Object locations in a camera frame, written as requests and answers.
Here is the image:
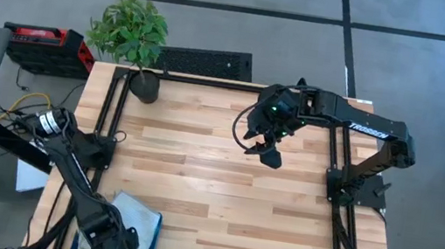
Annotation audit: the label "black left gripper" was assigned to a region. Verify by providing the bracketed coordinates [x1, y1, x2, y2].
[87, 215, 143, 249]

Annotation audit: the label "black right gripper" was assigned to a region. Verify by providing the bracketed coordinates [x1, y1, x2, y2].
[240, 80, 313, 173]

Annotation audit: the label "grey waffle microfiber towel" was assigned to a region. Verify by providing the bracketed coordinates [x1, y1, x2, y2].
[104, 190, 163, 249]

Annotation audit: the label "teal plastic bin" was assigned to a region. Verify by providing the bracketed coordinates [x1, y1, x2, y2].
[69, 199, 165, 249]

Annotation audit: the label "black keyboard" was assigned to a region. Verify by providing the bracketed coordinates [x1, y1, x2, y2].
[149, 38, 257, 85]

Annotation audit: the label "white paper sheet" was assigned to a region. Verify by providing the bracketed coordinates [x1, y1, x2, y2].
[12, 157, 52, 197]

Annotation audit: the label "black plant pot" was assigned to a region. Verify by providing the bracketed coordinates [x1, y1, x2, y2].
[126, 66, 163, 106]

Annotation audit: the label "green leafy plant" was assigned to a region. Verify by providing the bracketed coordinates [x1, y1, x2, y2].
[80, 0, 175, 72]

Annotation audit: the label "red and black tool case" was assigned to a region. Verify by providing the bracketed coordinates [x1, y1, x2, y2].
[0, 18, 100, 83]

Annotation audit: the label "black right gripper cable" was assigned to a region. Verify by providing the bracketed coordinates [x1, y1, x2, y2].
[229, 100, 262, 151]

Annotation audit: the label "black metal table frame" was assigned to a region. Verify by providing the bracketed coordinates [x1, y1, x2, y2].
[24, 53, 419, 249]

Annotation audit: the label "yellow cable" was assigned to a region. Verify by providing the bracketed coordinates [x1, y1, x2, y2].
[0, 86, 53, 129]

